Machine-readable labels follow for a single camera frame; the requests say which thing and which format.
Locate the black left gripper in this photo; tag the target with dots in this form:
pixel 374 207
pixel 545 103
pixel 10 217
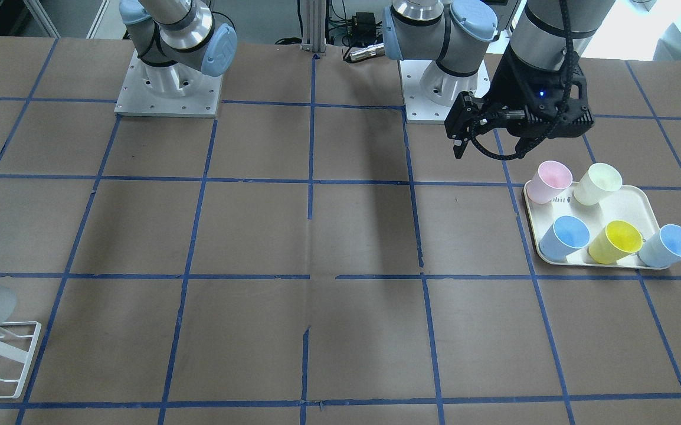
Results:
pixel 508 82

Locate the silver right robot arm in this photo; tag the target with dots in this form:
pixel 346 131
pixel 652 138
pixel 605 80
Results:
pixel 170 33

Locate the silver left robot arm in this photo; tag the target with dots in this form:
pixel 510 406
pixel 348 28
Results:
pixel 456 36

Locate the pink plastic cup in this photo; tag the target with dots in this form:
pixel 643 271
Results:
pixel 551 178

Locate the cream plastic cup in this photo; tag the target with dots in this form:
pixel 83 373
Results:
pixel 600 181

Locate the yellow plastic cup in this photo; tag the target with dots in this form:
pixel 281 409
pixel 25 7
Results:
pixel 617 240

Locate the light blue plastic cup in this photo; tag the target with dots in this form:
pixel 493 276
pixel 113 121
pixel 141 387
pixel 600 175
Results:
pixel 663 249

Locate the silver metal connector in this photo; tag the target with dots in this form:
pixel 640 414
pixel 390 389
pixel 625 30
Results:
pixel 357 55

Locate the black power adapter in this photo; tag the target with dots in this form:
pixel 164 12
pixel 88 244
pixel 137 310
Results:
pixel 363 29

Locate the cream plastic tray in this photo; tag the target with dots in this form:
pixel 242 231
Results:
pixel 629 203

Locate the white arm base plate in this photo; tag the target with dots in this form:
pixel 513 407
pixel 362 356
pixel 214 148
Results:
pixel 175 91
pixel 429 92

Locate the aluminium frame post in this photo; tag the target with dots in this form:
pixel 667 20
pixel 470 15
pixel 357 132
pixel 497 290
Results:
pixel 313 23

